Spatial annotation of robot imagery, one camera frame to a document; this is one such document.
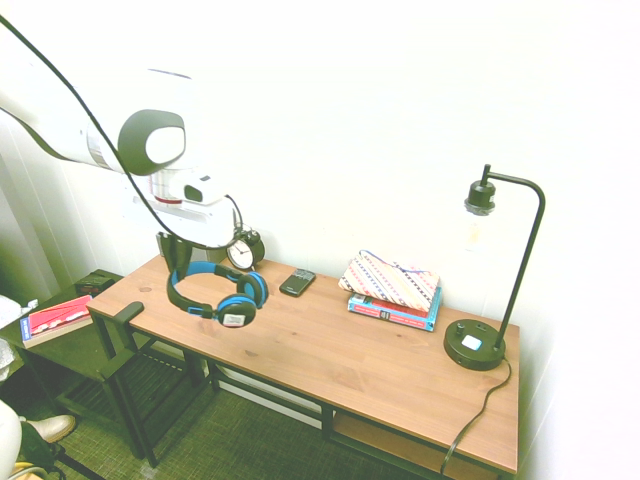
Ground red cover book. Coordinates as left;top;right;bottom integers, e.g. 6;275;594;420
19;294;95;350

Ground black headphone hanger hook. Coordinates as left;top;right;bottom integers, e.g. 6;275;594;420
105;301;146;364

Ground long black arm cable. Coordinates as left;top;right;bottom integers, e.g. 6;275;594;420
0;13;175;237

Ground blue and red book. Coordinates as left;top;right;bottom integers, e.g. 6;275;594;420
347;286;445;333

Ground clear light bulb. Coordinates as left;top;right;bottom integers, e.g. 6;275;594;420
462;202;489;252

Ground black smartphone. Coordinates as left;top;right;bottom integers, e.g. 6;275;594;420
278;268;317;298

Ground white rounded object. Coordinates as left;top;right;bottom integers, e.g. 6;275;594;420
0;398;25;480

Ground thin black camera cable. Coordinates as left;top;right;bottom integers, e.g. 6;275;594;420
225;194;254;241

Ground dark side table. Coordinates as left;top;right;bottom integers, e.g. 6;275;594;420
0;268;214;469

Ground small black box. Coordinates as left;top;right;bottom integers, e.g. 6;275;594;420
74;277;116;297

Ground blue and black headphones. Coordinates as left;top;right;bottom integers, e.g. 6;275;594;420
165;260;270;330

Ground white shoe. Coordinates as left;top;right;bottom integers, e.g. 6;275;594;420
21;413;78;444

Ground gray fabric storage box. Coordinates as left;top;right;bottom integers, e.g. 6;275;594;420
155;230;224;272

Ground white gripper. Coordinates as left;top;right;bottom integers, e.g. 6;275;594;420
130;195;242;282

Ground striped patterned fabric pouch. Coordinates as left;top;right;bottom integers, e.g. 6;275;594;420
338;249;441;314

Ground black stand leg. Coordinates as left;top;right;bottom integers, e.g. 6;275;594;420
49;442;107;480

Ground black twin-bell alarm clock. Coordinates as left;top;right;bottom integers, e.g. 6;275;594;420
225;224;267;273

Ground black lamp power cord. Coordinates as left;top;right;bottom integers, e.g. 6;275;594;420
439;357;514;474

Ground dark trouser leg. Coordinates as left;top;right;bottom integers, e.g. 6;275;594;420
18;422;67;480

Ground black desk lamp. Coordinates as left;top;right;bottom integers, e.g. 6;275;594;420
443;163;547;372

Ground wooden desk with metal frame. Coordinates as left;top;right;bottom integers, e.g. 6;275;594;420
87;254;521;480

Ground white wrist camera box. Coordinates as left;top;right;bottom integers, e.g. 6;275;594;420
181;169;232;207

